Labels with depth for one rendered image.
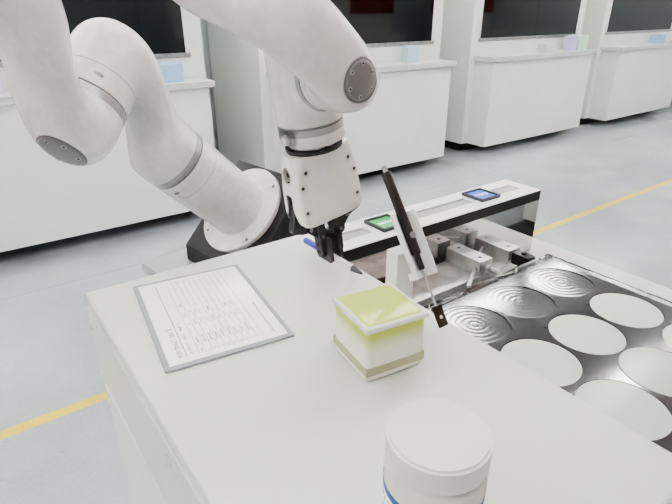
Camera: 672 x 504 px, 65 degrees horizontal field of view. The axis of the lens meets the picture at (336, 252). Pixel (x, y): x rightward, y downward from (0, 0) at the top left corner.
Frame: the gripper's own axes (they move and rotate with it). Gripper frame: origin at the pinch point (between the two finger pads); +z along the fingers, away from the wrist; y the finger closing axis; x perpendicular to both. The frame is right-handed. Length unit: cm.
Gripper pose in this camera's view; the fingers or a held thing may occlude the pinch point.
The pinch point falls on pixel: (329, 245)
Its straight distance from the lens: 75.8
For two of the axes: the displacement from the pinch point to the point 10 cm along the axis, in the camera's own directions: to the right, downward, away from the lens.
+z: 1.3, 8.5, 5.0
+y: 8.0, -3.9, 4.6
